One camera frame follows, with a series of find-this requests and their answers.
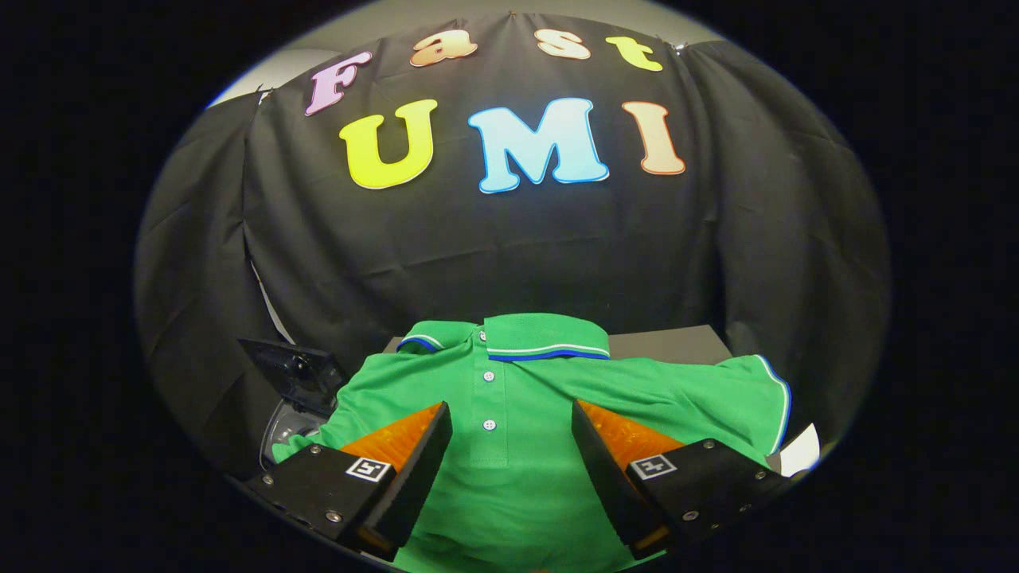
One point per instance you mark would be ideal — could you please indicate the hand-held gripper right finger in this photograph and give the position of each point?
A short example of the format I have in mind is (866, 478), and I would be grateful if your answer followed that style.
(609, 477)

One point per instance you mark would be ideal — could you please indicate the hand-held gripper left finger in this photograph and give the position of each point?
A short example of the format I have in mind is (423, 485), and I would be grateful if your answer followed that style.
(414, 477)

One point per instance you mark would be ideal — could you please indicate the green polo shirt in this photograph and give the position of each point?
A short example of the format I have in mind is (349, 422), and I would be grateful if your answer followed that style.
(517, 477)

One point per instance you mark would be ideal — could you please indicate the dark washing machine lid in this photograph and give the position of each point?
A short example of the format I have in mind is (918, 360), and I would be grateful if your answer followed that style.
(298, 370)

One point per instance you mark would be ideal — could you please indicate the grey cabinet with dark top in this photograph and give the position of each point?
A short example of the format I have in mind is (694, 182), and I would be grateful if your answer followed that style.
(669, 346)

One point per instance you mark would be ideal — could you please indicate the white flat board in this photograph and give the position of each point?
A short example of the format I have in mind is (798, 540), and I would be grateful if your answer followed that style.
(800, 454)

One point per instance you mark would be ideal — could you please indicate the black backdrop cloth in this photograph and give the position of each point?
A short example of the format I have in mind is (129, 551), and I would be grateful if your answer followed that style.
(478, 255)

